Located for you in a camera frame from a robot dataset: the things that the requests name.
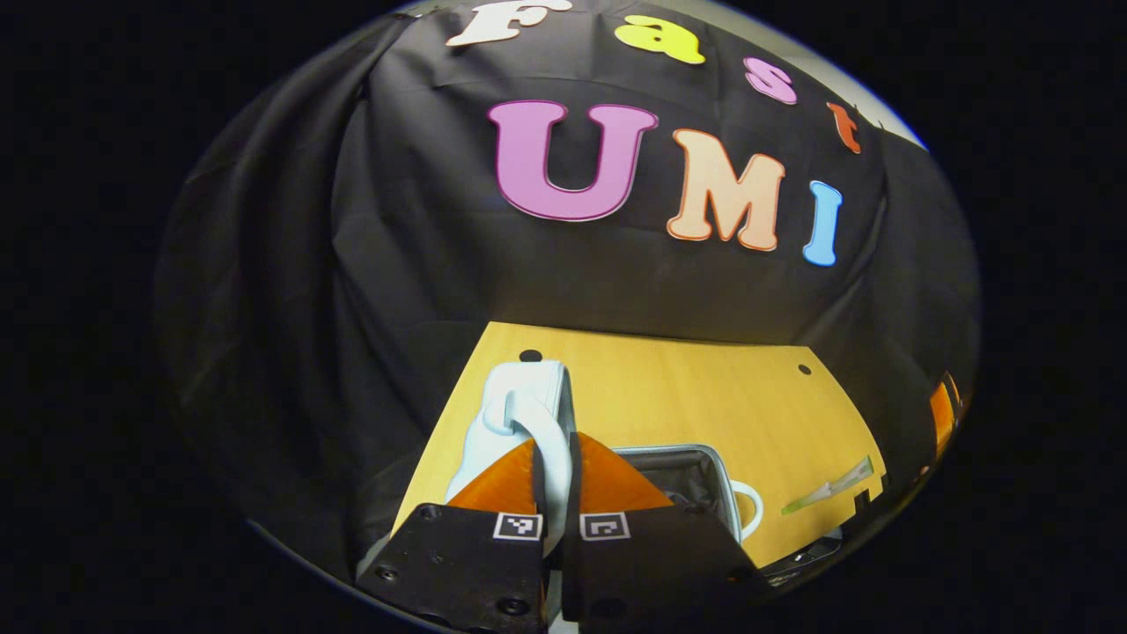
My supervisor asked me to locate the black backdrop cloth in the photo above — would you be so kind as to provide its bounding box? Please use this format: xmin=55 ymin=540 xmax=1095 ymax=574
xmin=154 ymin=0 xmax=983 ymax=582

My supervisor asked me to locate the white green skin care tube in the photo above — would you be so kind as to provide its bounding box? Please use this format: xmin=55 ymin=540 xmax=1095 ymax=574
xmin=781 ymin=455 xmax=875 ymax=517

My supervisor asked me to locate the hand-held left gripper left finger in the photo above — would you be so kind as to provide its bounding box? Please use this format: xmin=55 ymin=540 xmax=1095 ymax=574
xmin=355 ymin=436 xmax=549 ymax=634

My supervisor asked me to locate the white suitcase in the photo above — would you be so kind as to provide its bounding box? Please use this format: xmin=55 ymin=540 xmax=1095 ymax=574
xmin=363 ymin=358 xmax=764 ymax=634

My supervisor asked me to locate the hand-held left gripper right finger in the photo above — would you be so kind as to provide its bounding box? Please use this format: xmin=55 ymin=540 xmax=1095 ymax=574
xmin=562 ymin=431 xmax=767 ymax=630

